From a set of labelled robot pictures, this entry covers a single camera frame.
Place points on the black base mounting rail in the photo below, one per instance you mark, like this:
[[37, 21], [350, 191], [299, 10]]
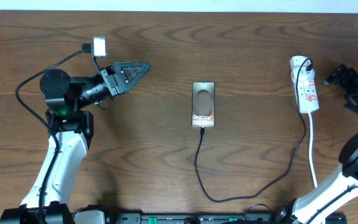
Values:
[[197, 218]]

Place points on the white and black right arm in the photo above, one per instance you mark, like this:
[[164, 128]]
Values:
[[342, 185]]

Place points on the white power strip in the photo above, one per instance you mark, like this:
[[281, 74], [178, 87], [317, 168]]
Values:
[[305, 91]]

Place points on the gold Galaxy smartphone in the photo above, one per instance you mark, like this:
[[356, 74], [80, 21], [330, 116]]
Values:
[[203, 105]]

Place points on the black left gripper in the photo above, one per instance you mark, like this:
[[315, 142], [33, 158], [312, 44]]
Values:
[[115, 86]]

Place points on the white USB charger plug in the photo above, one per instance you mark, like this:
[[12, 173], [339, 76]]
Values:
[[301, 74]]

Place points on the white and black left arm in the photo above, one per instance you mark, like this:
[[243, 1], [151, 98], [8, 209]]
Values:
[[71, 129]]

